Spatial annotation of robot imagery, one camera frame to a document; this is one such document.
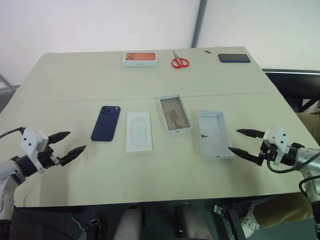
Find white sneaker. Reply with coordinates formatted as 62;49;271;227
239;206;261;239

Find grey rounded shape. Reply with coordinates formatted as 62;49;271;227
114;204;144;240

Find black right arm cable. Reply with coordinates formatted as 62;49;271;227
266;147;320;201

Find smartphone box lid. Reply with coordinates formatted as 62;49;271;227
159;94;194;136

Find grey metal rack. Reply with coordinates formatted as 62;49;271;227
0;73;21;95

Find black side table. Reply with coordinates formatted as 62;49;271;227
261;68;320;113

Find black metal table leg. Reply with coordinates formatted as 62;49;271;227
214;204;247;240

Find white paper insert sleeve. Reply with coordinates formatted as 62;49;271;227
125;111;153;153

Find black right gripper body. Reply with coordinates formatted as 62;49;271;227
258;141;278;163

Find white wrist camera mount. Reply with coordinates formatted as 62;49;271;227
20;128;49;174
263;126;291;166

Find red-handled scissors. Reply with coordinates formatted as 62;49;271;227
171;50;191;69

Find dark blue smartphone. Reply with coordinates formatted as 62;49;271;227
90;105;121;143

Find grey metal pole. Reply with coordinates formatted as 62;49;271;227
190;0;208;48

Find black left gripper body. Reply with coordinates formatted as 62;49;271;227
37;146;63;171

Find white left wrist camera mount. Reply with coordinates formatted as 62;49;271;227
20;128;49;174

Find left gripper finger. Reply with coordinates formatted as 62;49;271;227
59;144;87;167
48;131;72;146

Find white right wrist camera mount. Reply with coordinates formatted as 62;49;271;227
263;126;291;166

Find tan trousers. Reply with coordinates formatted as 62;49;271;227
249;111;320;229

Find dark blue flat slab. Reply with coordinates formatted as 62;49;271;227
218;53;251;64

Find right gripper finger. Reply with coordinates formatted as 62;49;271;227
236;128;265;139
227;146;264;167

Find closed orange-print phone box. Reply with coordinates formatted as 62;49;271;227
122;51;160;68

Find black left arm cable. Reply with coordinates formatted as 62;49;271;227
0;127;26;139

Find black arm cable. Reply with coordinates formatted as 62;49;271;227
0;127;26;139
266;147;320;201

